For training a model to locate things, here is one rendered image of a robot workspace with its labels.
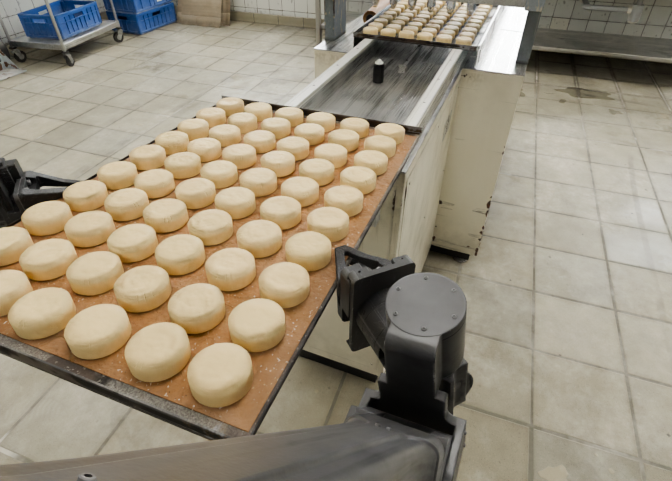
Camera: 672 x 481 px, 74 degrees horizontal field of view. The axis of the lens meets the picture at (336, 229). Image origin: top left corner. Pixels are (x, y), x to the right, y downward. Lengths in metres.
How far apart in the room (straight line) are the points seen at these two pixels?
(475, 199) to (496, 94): 0.41
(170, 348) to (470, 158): 1.43
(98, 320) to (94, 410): 1.27
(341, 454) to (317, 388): 1.38
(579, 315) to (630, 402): 0.36
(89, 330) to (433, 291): 0.29
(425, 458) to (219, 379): 0.17
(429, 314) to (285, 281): 0.17
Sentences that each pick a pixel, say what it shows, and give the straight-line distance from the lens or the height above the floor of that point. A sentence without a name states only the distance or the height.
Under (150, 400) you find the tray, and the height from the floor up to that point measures 1.01.
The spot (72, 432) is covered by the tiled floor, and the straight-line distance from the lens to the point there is 1.69.
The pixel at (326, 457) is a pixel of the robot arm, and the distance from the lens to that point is 0.17.
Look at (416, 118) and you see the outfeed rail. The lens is 1.04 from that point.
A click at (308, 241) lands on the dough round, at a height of 1.02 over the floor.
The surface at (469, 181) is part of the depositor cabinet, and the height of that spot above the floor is 0.43.
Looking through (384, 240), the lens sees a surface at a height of 0.64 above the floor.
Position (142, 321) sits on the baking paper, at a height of 1.01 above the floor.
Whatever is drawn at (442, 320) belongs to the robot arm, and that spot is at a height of 1.10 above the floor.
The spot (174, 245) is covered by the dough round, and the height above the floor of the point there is 1.02.
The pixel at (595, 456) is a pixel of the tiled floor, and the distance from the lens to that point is 1.65.
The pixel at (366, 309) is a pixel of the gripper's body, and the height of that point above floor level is 1.02.
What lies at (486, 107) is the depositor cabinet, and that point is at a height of 0.72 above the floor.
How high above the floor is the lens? 1.33
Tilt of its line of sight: 39 degrees down
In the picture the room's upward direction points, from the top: straight up
